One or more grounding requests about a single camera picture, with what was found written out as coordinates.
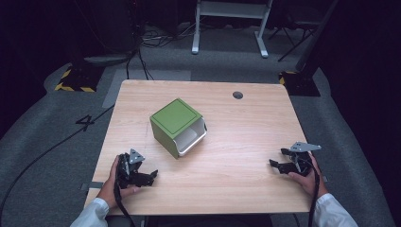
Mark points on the black yellow striped stand base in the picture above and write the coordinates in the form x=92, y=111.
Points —
x=78, y=80
x=299, y=83

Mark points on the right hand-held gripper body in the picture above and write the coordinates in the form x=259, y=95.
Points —
x=301, y=160

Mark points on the person's right hand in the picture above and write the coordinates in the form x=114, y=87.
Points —
x=310, y=186

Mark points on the black tripod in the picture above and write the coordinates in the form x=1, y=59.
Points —
x=294, y=36

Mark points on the white drawer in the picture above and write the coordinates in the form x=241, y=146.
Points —
x=191, y=137

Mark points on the green storage box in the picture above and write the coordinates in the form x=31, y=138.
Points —
x=172, y=117

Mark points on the grey slanted stand pole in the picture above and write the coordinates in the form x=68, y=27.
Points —
x=315, y=38

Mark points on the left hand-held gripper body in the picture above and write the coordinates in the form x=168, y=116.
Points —
x=130, y=167

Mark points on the white metal stand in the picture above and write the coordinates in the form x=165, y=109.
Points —
x=231, y=9

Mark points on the person's left hand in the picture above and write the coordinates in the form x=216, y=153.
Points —
x=108, y=189

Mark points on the grey tape strip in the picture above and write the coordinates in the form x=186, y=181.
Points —
x=93, y=185

